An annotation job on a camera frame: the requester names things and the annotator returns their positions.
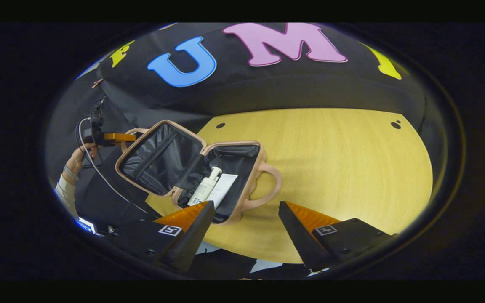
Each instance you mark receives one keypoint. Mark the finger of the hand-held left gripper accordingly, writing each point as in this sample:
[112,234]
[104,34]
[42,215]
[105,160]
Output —
[120,137]

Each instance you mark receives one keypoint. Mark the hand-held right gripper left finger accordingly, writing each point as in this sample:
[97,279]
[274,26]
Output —
[192,240]

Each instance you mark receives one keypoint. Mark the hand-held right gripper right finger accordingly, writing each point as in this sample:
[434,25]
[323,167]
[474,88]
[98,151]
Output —
[299,240]

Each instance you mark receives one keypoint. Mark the white pump bottle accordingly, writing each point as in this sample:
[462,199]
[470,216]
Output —
[203,189]

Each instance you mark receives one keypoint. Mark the white tube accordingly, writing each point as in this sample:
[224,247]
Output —
[223,189]

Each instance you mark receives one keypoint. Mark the person's dark clothing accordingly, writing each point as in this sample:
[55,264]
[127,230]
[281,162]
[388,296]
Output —
[225,265]

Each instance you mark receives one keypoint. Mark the grey wristband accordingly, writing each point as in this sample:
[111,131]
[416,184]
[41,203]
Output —
[70,173]

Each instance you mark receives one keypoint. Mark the copper cloth clip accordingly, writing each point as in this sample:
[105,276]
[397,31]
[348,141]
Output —
[97,83]

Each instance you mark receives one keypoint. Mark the black backdrop cloth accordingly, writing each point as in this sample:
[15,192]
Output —
[267,88]

